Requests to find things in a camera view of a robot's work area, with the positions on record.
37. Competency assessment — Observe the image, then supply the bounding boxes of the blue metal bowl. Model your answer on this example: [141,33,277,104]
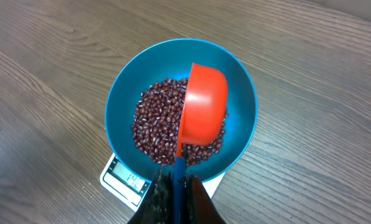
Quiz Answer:
[104,38,258,182]

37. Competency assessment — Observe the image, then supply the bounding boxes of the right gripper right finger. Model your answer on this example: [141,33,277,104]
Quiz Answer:
[184,175,226,224]

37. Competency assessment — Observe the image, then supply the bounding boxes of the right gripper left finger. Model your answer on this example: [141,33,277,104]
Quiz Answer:
[127,170,173,224]

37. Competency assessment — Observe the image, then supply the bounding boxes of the red scoop blue handle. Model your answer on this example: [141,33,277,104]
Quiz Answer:
[173,63,228,223]

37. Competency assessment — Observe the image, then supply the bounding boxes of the red beans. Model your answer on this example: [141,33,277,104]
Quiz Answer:
[130,77,229,167]

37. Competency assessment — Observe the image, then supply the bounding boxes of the white kitchen scale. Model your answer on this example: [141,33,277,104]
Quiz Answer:
[99,152,225,212]

